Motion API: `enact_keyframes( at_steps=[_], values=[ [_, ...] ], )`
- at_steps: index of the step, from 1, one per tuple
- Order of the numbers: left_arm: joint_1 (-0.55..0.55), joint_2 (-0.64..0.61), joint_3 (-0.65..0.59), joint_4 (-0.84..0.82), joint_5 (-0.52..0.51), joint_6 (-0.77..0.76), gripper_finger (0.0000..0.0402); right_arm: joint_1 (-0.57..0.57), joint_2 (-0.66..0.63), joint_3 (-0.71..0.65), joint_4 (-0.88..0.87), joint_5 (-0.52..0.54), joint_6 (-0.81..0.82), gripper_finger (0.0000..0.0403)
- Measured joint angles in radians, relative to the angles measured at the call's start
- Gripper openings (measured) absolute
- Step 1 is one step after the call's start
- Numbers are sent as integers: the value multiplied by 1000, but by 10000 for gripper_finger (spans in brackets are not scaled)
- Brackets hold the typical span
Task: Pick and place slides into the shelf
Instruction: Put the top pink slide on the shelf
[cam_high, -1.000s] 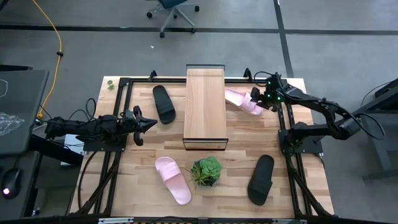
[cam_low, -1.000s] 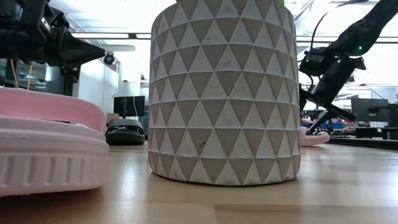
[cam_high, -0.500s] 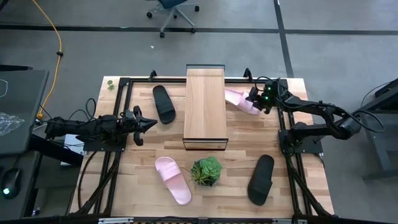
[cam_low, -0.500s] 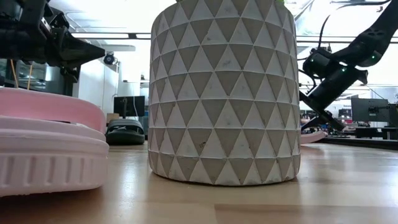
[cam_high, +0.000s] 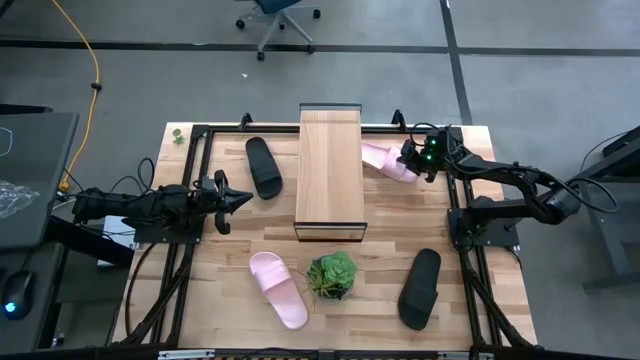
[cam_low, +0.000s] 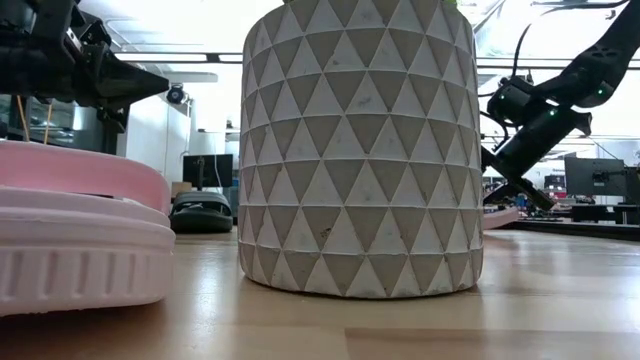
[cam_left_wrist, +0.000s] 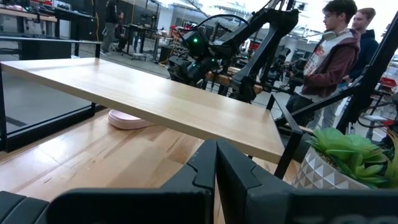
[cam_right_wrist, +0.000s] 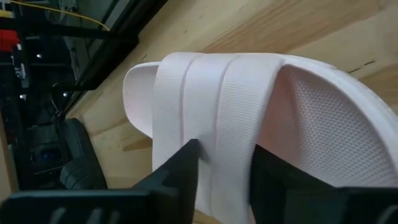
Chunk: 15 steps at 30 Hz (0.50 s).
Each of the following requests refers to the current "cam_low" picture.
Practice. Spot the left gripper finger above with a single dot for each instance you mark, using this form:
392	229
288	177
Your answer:
130	82

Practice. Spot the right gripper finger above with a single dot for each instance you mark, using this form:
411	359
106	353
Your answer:
502	195

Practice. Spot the long ceiling light strip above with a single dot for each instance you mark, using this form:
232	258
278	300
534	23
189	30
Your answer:
165	57

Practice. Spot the black aluminium table frame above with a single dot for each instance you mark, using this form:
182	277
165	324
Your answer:
575	227

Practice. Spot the white grey triangle-pattern pot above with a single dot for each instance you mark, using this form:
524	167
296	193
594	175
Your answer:
360	150

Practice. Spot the black computer monitor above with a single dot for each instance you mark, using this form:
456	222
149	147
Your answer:
207	170
595	175

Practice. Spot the black ceiling-mounted camera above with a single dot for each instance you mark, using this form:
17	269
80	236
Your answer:
175	94

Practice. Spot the cardboard box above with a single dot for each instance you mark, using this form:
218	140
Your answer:
180	188

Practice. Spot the pink slide sandal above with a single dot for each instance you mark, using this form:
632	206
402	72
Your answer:
500	219
75	240

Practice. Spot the black slide sandal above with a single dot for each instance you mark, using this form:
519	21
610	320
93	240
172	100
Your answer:
200	215

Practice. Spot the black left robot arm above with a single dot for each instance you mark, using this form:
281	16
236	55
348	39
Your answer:
15	60

